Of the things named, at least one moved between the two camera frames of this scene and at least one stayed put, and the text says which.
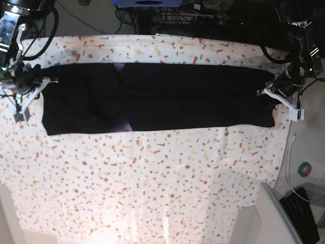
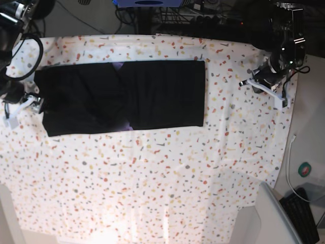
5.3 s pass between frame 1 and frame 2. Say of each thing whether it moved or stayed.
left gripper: moved
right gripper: moved
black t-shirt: moved
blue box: stayed
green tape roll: stayed
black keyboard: stayed
